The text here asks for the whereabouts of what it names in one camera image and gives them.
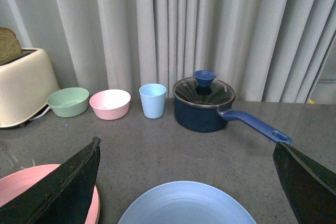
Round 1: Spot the light blue plate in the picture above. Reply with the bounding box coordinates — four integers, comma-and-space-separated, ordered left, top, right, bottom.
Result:
119, 181, 255, 223

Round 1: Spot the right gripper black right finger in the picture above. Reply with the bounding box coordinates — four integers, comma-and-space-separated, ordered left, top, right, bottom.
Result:
272, 142, 335, 223

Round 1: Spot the white toaster power cable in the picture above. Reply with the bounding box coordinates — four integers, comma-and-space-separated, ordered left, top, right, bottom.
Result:
28, 105, 52, 122

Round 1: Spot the toast bread slice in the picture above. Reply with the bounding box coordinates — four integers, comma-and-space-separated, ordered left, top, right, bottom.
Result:
0, 27, 22, 64

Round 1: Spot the dark blue saucepan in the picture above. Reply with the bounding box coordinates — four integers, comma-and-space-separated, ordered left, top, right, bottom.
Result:
174, 97, 292, 145

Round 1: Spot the green bowl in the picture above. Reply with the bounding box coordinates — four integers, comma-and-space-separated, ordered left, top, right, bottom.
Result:
47, 87, 89, 118

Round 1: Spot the grey curtain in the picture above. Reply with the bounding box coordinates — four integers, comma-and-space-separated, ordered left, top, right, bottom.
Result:
1, 0, 335, 103

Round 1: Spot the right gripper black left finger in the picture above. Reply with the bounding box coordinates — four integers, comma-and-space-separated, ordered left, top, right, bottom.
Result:
1, 136, 100, 223

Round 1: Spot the pink plate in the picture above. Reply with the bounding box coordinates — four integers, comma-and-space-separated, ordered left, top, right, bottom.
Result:
1, 164, 100, 224

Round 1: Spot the cream white toaster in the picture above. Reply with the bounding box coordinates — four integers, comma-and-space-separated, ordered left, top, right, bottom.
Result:
1, 48, 60, 128

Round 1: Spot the glass pot lid blue knob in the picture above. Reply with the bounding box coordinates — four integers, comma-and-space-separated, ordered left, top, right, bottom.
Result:
173, 70, 236, 108

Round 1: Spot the pink bowl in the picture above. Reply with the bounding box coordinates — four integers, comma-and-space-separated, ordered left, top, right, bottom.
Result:
89, 89, 131, 120

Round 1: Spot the light blue cup right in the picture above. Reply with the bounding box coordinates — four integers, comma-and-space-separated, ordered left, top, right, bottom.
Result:
139, 83, 166, 119

